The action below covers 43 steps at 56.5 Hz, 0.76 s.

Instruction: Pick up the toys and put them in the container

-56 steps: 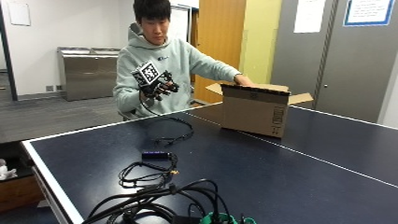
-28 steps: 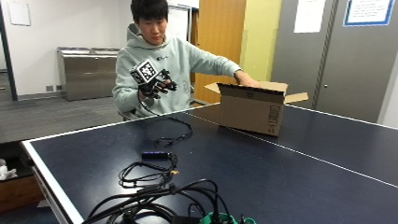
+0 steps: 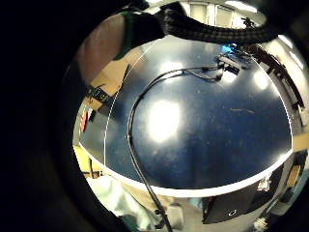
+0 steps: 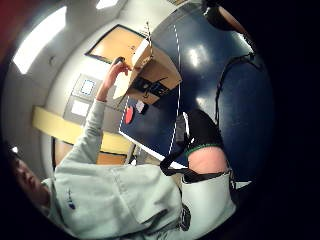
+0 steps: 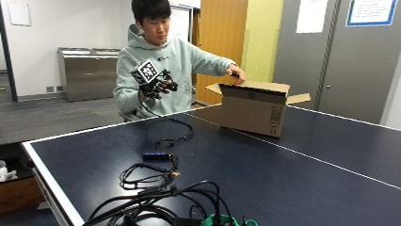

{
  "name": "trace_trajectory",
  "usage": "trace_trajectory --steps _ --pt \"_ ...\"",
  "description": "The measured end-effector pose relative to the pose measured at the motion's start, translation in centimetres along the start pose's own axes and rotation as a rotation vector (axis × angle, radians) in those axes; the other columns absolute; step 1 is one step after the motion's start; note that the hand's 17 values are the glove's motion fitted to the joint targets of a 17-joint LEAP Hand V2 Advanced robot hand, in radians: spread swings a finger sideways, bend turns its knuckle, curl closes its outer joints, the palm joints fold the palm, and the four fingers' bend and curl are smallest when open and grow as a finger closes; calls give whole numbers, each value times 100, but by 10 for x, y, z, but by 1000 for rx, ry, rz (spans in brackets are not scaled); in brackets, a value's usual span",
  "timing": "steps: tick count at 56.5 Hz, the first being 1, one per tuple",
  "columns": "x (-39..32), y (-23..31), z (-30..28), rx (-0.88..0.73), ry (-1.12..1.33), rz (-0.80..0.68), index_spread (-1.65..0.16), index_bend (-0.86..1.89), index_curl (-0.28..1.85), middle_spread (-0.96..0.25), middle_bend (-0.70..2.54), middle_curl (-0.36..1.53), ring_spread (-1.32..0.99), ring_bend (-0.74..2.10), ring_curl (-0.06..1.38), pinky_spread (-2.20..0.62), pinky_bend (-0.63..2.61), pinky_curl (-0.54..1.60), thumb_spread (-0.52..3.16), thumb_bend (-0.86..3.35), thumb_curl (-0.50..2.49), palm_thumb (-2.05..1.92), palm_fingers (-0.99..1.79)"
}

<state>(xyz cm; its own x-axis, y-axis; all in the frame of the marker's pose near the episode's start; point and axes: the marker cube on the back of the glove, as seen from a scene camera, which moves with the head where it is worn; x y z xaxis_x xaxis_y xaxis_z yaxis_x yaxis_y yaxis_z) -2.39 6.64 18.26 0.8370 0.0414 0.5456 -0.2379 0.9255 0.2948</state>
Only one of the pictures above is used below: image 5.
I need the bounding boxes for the brown cardboard box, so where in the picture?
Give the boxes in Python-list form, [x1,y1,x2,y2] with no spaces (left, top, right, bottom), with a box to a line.
[204,79,312,138]

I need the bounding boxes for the thin black cable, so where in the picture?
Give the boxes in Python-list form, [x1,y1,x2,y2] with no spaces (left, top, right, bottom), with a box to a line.
[117,153,181,191]

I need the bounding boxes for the white whiteboard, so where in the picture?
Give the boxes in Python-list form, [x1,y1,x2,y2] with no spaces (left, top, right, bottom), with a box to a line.
[166,4,196,43]

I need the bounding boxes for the white crumpled object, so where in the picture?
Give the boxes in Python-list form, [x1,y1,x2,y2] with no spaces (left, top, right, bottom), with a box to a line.
[0,159,19,184]

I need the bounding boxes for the blue framed notice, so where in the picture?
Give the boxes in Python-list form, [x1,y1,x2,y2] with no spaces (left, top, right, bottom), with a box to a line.
[345,0,400,27]

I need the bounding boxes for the small black device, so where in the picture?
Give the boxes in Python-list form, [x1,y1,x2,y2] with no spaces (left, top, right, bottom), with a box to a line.
[141,152,172,163]

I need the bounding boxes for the white wall board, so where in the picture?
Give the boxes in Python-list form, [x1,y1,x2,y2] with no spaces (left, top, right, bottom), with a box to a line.
[7,0,32,27]

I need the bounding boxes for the green plastic object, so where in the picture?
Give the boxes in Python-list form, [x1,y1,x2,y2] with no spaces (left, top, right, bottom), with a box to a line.
[200,214,261,226]

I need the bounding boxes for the stainless steel waste bins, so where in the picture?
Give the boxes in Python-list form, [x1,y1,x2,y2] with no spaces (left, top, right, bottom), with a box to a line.
[56,47,122,103]

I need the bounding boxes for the the person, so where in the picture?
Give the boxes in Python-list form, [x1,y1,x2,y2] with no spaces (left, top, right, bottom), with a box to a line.
[112,0,248,120]

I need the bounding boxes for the black glove cable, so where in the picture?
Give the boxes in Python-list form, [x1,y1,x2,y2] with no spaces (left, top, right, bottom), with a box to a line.
[137,89,196,151]

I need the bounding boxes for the white marker cube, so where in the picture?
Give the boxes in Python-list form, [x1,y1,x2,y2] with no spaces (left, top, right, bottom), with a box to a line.
[129,58,162,86]

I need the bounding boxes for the brown wooden cabinet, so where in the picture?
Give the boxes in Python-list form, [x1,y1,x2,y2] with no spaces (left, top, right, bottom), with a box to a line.
[0,175,46,216]

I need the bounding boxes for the thick black cable bundle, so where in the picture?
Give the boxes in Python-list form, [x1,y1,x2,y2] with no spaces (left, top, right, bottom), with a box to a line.
[80,180,236,226]

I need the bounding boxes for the white paper sheet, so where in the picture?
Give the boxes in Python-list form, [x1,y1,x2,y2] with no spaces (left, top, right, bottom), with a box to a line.
[294,0,329,35]

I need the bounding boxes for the grey chair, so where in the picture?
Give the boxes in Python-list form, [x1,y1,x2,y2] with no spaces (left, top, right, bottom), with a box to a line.
[117,108,141,123]

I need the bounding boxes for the wooden door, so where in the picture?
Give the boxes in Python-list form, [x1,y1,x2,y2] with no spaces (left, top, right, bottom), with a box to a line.
[193,0,249,105]

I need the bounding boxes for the grey double door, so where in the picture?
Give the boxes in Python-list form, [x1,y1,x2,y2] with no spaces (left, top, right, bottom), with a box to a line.
[272,0,401,125]

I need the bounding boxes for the black power adapter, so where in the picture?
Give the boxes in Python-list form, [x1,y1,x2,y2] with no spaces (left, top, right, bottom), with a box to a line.
[172,217,204,226]

